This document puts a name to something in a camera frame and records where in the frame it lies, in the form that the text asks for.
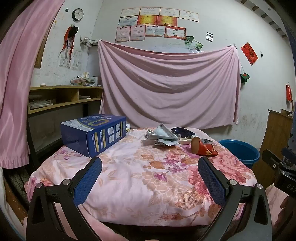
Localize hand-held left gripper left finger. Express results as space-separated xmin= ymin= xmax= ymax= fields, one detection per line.
xmin=26 ymin=157 xmax=103 ymax=241

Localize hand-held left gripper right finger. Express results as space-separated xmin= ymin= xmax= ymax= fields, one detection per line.
xmin=196 ymin=156 xmax=273 ymax=241

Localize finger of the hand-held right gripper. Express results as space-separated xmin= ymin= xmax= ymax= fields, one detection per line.
xmin=262 ymin=149 xmax=284 ymax=174
xmin=281 ymin=146 xmax=296 ymax=166

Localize blue plastic bucket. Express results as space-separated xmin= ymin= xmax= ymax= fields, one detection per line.
xmin=217 ymin=139 xmax=260 ymax=169

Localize red paper cup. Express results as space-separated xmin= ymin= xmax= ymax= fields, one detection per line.
xmin=191 ymin=137 xmax=219 ymax=157

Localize dark blue foil wrapper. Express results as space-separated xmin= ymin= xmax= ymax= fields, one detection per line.
xmin=171 ymin=127 xmax=195 ymax=138

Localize white wrapper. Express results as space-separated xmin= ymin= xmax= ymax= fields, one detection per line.
xmin=142 ymin=133 xmax=178 ymax=147

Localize green printed packet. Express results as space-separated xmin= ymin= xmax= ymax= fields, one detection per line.
xmin=154 ymin=123 xmax=179 ymax=141

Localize person's right hand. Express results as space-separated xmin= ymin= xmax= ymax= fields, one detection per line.
xmin=279 ymin=196 xmax=296 ymax=232

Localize wooden cabinet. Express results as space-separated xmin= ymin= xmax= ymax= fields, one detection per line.
xmin=259 ymin=109 xmax=293 ymax=163

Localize blue cardboard box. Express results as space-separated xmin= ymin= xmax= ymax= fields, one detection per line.
xmin=60 ymin=114 xmax=127 ymax=158

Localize floral pink blanket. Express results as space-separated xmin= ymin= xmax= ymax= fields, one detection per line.
xmin=24 ymin=126 xmax=258 ymax=226

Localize pile of shelf papers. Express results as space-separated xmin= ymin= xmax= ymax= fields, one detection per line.
xmin=29 ymin=99 xmax=55 ymax=110

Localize stack of books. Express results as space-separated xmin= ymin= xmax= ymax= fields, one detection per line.
xmin=70 ymin=72 xmax=101 ymax=87

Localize pink hanging bed sheet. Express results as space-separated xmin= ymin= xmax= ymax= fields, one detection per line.
xmin=98 ymin=40 xmax=241 ymax=130

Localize pink satin curtain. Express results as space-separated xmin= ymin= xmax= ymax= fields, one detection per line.
xmin=0 ymin=0 xmax=66 ymax=168

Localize red black hanging ornament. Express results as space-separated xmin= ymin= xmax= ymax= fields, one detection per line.
xmin=59 ymin=25 xmax=75 ymax=63

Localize wooden wall shelf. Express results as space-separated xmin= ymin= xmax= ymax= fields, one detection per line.
xmin=28 ymin=86 xmax=103 ymax=114

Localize red paper wall poster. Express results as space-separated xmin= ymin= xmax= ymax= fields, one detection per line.
xmin=240 ymin=42 xmax=259 ymax=66

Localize white wall calendar sheets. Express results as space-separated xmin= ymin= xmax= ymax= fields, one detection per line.
xmin=59 ymin=50 xmax=82 ymax=70

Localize wooden window frame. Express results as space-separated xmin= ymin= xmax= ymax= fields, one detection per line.
xmin=34 ymin=28 xmax=50 ymax=69

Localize wire wall rack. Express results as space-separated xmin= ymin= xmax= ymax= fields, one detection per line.
xmin=80 ymin=37 xmax=99 ymax=48

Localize group of wall certificates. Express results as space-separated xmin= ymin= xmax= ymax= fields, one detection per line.
xmin=115 ymin=7 xmax=200 ymax=43

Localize round black wall clock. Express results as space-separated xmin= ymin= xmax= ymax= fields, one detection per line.
xmin=72 ymin=8 xmax=84 ymax=20

